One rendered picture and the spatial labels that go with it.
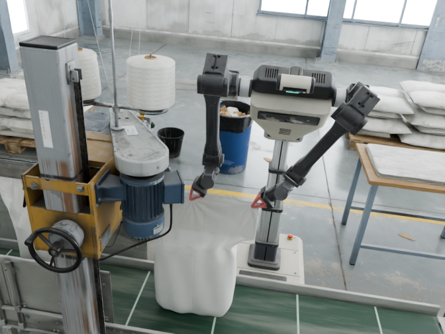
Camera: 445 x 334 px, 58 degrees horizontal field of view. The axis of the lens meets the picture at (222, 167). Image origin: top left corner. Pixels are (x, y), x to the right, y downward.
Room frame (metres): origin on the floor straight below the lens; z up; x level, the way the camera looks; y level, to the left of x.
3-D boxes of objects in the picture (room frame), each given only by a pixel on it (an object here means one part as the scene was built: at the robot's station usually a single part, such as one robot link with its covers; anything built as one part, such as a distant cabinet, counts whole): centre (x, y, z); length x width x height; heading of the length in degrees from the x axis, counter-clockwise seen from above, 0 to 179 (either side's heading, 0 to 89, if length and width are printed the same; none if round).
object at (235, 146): (3.80, -0.05, 0.32); 0.51 x 0.48 x 0.65; 174
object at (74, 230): (1.06, 0.51, 1.14); 0.11 x 0.06 x 0.11; 84
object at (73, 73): (1.14, 0.45, 1.68); 0.05 x 0.03 x 0.06; 174
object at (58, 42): (1.15, 0.52, 1.76); 0.12 x 0.11 x 0.01; 174
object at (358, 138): (4.78, -2.17, 0.07); 1.20 x 0.82 x 0.14; 82
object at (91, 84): (1.37, 0.53, 1.61); 0.15 x 0.14 x 0.17; 84
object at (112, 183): (1.17, 0.36, 1.27); 0.12 x 0.09 x 0.09; 174
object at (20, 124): (3.97, 1.98, 0.32); 0.66 x 0.43 x 0.15; 176
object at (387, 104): (4.62, -1.83, 0.57); 0.66 x 0.42 x 0.13; 76
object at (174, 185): (1.23, 0.17, 1.25); 0.10 x 0.08 x 0.12; 19
